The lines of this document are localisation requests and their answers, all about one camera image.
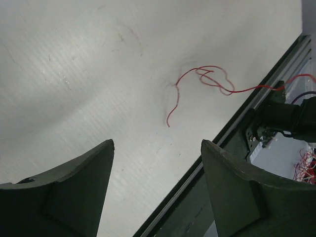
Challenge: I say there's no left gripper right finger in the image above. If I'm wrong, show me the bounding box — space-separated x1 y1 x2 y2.
201 140 316 237

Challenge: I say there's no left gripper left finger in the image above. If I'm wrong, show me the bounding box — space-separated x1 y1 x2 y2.
0 139 115 237

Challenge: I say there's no thin red wire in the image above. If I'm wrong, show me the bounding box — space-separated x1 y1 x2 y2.
166 65 316 128

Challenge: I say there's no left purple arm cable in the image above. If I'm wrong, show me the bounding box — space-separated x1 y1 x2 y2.
290 90 316 104

